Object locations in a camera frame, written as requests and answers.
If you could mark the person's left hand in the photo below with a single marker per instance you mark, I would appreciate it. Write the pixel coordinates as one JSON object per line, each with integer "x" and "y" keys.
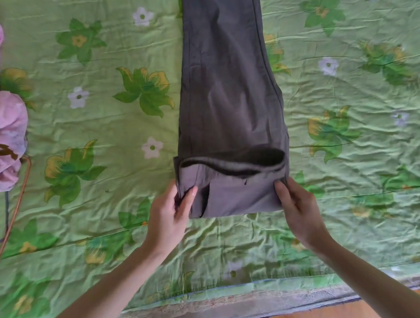
{"x": 164, "y": 222}

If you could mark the person's right hand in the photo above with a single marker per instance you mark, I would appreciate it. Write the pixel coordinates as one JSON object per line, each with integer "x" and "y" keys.
{"x": 304, "y": 215}

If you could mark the person's left thumb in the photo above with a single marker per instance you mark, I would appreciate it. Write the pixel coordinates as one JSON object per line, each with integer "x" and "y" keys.
{"x": 188, "y": 202}

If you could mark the person's right thumb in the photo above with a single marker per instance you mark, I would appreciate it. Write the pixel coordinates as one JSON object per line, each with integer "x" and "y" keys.
{"x": 282, "y": 194}

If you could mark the grey trousers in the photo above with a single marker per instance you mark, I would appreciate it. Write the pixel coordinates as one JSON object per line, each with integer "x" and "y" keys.
{"x": 228, "y": 102}

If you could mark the person's right forearm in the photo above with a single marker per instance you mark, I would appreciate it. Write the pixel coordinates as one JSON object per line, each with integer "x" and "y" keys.
{"x": 377, "y": 281}

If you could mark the person's left forearm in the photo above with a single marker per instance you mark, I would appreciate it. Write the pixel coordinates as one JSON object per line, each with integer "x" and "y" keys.
{"x": 98, "y": 298}

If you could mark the green floral bed sheet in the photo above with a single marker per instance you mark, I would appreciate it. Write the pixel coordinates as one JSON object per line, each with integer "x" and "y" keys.
{"x": 89, "y": 154}

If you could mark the mattress edge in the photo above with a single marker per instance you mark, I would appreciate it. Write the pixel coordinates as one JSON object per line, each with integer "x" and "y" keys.
{"x": 258, "y": 303}

